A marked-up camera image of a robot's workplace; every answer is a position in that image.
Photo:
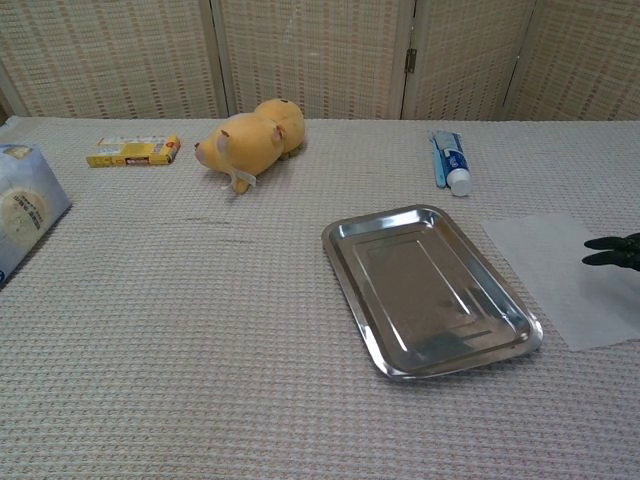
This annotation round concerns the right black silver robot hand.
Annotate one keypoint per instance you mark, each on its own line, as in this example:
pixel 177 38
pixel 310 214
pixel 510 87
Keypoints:
pixel 617 252

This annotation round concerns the white paper sheet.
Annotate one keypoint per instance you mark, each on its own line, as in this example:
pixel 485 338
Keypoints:
pixel 540 280

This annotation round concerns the stainless steel tray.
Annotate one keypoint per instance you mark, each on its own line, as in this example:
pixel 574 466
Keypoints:
pixel 425 290

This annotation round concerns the blue white toothpaste tube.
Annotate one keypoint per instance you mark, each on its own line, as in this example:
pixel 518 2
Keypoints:
pixel 456 162

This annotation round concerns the blue toothbrush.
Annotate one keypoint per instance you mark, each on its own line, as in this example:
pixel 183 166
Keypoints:
pixel 438 167

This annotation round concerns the metal screen hinge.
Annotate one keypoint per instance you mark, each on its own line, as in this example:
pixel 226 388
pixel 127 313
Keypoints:
pixel 410 60

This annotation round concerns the beige woven folding screen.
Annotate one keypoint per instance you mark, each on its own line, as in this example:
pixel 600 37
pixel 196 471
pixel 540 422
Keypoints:
pixel 310 50

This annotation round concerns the yellow plush animal toy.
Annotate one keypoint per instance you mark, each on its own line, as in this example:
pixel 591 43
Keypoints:
pixel 250 140

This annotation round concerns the beige woven tablecloth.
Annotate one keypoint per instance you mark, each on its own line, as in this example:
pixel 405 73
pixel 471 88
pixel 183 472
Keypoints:
pixel 200 350

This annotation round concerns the yellow cardboard box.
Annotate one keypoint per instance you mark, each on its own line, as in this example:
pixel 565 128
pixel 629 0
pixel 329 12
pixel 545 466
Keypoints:
pixel 135 150

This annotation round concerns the blue tissue pack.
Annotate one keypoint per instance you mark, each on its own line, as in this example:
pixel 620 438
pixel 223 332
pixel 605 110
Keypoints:
pixel 25 210

